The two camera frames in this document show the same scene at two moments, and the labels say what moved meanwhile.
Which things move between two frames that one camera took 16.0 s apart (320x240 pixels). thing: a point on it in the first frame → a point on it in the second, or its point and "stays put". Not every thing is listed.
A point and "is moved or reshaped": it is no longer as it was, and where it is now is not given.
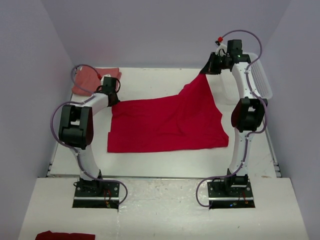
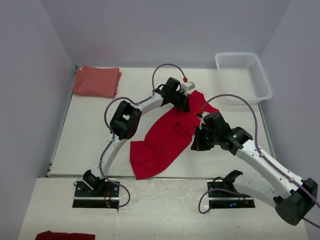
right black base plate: [230, 194] stays put
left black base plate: [96, 195] stays put
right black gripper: [210, 69] → [198, 144]
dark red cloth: [49, 235] stays put
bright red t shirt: [192, 118] is moved or reshaped
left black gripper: [116, 100] → [184, 105]
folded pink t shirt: [87, 80] stays put
